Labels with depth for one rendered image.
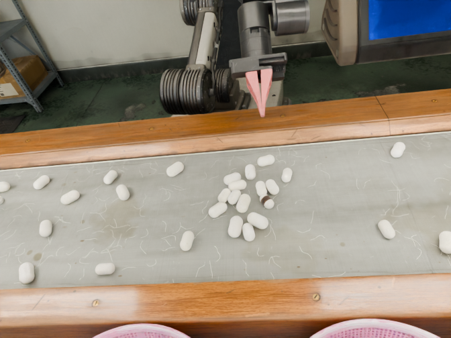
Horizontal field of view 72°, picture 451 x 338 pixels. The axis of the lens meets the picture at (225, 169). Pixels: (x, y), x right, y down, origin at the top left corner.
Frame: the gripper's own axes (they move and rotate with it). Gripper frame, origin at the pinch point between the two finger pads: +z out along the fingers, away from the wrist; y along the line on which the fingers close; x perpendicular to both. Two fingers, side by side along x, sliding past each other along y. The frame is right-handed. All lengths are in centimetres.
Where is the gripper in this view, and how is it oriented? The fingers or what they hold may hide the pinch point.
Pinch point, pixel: (262, 111)
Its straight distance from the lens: 57.5
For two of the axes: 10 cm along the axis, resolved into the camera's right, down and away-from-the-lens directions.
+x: 1.2, 0.7, 9.9
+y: 9.9, -0.9, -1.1
